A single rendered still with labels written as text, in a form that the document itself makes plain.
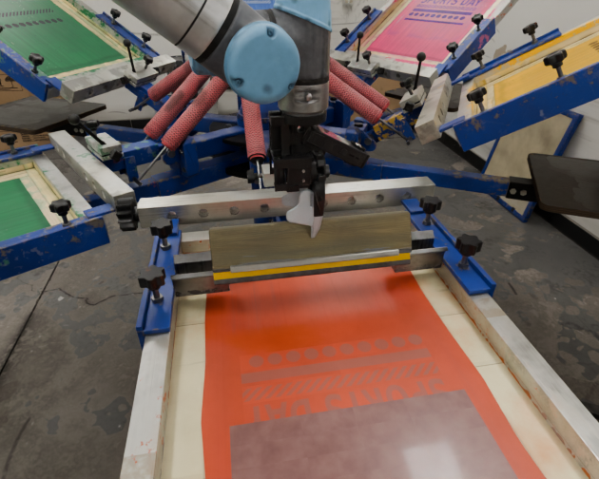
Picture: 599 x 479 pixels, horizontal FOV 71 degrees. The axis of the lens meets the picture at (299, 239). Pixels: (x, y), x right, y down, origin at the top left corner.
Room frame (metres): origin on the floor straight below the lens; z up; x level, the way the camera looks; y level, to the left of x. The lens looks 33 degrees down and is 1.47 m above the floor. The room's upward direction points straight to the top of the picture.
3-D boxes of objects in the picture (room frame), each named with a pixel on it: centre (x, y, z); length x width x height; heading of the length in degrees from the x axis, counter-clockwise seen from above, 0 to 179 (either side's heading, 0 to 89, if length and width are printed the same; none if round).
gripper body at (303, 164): (0.63, 0.00, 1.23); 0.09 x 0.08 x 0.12; 100
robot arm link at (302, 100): (0.63, -0.01, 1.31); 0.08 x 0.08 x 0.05
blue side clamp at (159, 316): (0.62, 0.25, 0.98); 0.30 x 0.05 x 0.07; 10
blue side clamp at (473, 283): (0.72, -0.29, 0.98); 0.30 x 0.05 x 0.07; 10
